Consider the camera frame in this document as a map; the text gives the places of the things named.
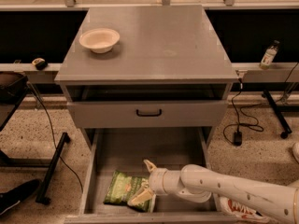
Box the green kettle chip bag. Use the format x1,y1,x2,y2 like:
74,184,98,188
104,171,155,213

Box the small clear bottle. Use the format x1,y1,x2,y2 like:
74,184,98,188
259,40,280,69

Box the black drawer handle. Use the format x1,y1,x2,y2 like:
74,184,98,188
135,109,163,118

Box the black shoe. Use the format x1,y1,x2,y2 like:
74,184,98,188
0,179,41,215

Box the open grey middle drawer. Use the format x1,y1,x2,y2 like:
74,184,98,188
64,128,235,224

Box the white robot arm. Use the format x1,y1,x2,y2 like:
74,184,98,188
128,160,299,224

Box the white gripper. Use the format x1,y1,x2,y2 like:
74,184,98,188
127,160,181,206

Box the white red sneaker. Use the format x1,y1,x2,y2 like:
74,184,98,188
220,197,270,224
292,143,299,163

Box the grey top drawer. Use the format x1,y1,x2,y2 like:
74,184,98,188
67,101,227,128

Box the yellow black tape measure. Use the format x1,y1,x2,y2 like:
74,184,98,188
32,58,48,70

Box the white red sneaker bottom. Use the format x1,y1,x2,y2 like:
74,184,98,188
220,197,270,224

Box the white red sneaker right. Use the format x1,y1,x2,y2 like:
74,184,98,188
292,143,299,163

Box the grey drawer cabinet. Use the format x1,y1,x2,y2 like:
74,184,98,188
55,6,236,141

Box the black stand left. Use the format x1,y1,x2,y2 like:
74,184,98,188
0,71,72,205

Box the black wheeled stand right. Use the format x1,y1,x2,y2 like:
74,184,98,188
262,90,299,139

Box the black cable left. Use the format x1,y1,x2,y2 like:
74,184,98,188
27,81,84,193

